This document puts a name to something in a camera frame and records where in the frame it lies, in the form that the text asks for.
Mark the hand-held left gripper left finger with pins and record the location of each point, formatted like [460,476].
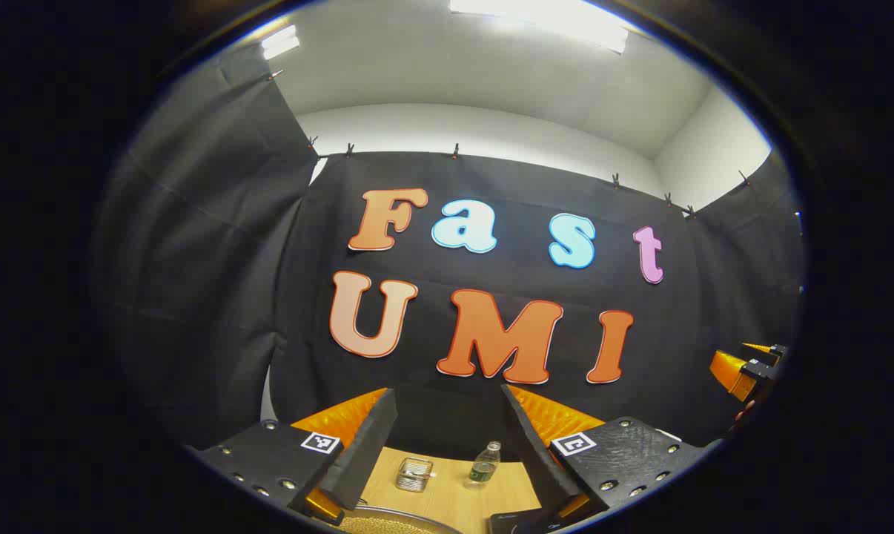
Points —
[365,452]

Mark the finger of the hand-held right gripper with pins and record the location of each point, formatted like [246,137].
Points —
[762,347]
[729,371]

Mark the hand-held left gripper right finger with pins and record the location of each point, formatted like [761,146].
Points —
[540,460]

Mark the black induction cooktop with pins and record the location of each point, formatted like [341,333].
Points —
[521,523]

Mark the clear plastic water bottle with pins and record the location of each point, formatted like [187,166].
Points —
[484,467]

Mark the pile of yellow soybeans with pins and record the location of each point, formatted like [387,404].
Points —
[380,527]

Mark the large ceiling light panel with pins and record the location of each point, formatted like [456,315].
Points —
[536,18]

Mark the small ceiling light panel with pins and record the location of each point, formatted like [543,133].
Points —
[279,41]

